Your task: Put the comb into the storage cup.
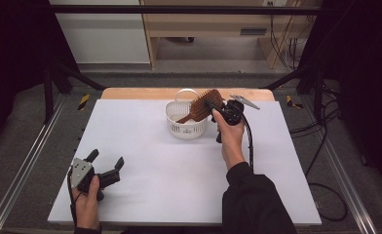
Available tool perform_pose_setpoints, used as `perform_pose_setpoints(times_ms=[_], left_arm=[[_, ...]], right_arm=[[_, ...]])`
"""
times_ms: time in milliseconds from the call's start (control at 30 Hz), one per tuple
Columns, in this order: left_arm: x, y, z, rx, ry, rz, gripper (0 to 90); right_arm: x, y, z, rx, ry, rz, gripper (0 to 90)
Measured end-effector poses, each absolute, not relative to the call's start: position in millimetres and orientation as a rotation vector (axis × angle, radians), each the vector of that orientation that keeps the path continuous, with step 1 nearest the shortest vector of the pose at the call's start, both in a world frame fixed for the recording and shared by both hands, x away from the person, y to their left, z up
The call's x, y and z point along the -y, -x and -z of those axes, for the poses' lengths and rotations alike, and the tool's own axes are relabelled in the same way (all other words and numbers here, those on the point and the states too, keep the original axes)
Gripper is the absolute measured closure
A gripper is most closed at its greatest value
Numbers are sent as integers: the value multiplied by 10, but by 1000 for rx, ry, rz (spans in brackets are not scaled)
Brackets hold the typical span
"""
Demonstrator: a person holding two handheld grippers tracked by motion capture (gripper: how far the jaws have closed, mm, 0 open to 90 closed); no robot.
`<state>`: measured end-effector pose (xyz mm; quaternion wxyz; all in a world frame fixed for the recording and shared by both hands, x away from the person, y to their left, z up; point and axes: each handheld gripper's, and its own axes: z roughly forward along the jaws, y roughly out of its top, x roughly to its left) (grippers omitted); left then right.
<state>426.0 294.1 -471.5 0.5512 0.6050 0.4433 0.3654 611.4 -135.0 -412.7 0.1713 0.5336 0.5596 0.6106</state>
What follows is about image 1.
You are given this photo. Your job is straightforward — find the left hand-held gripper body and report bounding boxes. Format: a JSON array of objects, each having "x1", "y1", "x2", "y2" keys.
[{"x1": 70, "y1": 158, "x2": 122, "y2": 202}]

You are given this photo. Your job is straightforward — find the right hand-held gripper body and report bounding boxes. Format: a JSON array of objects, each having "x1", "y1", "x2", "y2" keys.
[{"x1": 218, "y1": 94, "x2": 261, "y2": 127}]

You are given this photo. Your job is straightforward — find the wooden hairbrush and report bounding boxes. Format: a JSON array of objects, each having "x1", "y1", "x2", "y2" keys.
[{"x1": 175, "y1": 89, "x2": 225, "y2": 125}]

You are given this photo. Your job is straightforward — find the white plastic basket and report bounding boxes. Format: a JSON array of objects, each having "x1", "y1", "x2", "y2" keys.
[{"x1": 165, "y1": 88, "x2": 209, "y2": 140}]

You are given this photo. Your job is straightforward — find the person's right hand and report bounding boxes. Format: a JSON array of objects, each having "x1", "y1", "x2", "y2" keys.
[{"x1": 211, "y1": 108, "x2": 247, "y2": 171}]

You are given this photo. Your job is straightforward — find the person's left hand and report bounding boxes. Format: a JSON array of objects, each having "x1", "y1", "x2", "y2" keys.
[{"x1": 71, "y1": 175, "x2": 101, "y2": 230}]

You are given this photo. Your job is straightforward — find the white table mat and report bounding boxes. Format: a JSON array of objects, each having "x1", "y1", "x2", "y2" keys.
[{"x1": 47, "y1": 98, "x2": 323, "y2": 226}]

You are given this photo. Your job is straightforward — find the light wooden desk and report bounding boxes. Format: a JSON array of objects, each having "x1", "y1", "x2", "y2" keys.
[{"x1": 139, "y1": 0, "x2": 324, "y2": 70}]

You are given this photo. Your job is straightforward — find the black metal stand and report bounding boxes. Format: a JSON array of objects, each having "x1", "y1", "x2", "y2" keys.
[
  {"x1": 42, "y1": 61, "x2": 107, "y2": 125},
  {"x1": 260, "y1": 62, "x2": 326, "y2": 121}
]

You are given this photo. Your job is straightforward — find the black horizontal bar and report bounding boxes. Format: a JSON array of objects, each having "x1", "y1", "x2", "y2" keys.
[{"x1": 49, "y1": 4, "x2": 329, "y2": 16}]

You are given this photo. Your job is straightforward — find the white cabinet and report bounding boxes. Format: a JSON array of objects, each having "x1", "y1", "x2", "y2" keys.
[{"x1": 49, "y1": 0, "x2": 151, "y2": 64}]

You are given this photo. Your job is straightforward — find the black curtain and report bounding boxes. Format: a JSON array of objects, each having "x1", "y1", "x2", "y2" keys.
[
  {"x1": 0, "y1": 0, "x2": 80, "y2": 150},
  {"x1": 299, "y1": 0, "x2": 382, "y2": 196}
]

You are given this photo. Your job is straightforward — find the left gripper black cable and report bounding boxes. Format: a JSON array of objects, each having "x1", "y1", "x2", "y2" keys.
[{"x1": 66, "y1": 169, "x2": 79, "y2": 228}]

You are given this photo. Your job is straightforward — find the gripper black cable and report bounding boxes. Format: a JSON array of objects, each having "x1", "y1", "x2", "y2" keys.
[
  {"x1": 241, "y1": 113, "x2": 255, "y2": 174},
  {"x1": 66, "y1": 169, "x2": 79, "y2": 228}
]

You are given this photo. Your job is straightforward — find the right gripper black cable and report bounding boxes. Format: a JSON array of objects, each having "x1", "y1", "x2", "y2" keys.
[{"x1": 241, "y1": 113, "x2": 255, "y2": 174}]

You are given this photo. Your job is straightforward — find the metal floor rail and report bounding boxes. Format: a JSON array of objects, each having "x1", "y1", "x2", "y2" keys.
[
  {"x1": 0, "y1": 94, "x2": 66, "y2": 234},
  {"x1": 322, "y1": 139, "x2": 378, "y2": 234}
]

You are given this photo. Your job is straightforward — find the black wall socket cable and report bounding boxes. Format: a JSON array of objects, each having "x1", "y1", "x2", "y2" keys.
[{"x1": 268, "y1": 1, "x2": 299, "y2": 71}]

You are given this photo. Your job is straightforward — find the black floor cable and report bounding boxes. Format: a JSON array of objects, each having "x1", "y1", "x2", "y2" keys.
[{"x1": 289, "y1": 81, "x2": 349, "y2": 222}]

